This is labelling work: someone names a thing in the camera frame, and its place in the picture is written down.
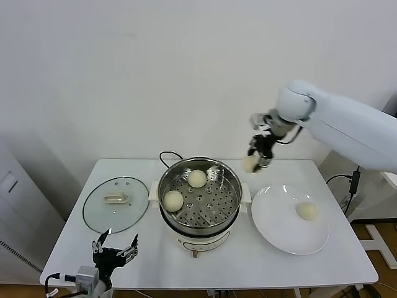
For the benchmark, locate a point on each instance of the white round plate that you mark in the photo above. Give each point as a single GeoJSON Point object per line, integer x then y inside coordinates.
{"type": "Point", "coordinates": [279, 217]}

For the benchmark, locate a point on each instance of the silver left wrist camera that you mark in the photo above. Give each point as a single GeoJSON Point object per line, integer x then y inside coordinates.
{"type": "Point", "coordinates": [87, 276]}

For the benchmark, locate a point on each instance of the cream electric cooker base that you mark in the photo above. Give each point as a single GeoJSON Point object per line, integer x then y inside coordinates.
{"type": "Point", "coordinates": [201, 245]}

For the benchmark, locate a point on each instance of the grey computer monitor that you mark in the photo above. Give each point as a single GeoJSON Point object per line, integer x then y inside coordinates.
{"type": "Point", "coordinates": [392, 104]}

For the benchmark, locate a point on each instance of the stainless steel steamer insert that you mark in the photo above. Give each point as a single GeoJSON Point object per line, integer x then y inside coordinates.
{"type": "Point", "coordinates": [217, 186]}

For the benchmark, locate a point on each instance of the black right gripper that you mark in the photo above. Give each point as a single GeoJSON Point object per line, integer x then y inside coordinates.
{"type": "Point", "coordinates": [265, 146]}

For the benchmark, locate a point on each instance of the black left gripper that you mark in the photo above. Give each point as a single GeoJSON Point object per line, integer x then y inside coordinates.
{"type": "Point", "coordinates": [107, 259]}

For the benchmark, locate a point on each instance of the glass pot lid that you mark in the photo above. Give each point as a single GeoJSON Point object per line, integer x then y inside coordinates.
{"type": "Point", "coordinates": [102, 214]}

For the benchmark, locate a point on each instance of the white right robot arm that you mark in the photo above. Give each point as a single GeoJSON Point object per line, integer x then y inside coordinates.
{"type": "Point", "coordinates": [341, 118]}

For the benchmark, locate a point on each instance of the white steamed baozi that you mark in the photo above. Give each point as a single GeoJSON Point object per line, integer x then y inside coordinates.
{"type": "Point", "coordinates": [173, 201]}
{"type": "Point", "coordinates": [249, 164]}
{"type": "Point", "coordinates": [307, 211]}
{"type": "Point", "coordinates": [197, 179]}

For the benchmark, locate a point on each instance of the white cabinet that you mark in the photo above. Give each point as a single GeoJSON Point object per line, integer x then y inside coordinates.
{"type": "Point", "coordinates": [18, 217]}

